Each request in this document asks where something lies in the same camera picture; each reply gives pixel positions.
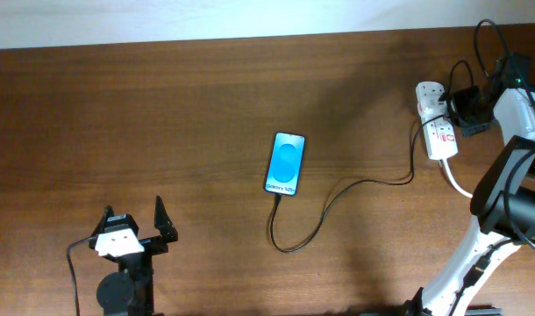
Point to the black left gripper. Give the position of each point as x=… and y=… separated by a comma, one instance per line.
x=158, y=243

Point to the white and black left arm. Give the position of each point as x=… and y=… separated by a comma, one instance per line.
x=129, y=290

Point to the white charger plug adapter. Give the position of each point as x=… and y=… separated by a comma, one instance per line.
x=430, y=106

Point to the white power strip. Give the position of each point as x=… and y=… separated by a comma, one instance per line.
x=438, y=131

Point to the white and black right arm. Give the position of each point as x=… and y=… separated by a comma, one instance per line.
x=503, y=210

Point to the blue Galaxy smartphone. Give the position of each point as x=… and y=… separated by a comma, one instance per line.
x=285, y=163

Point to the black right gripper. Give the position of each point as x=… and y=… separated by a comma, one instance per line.
x=456, y=101

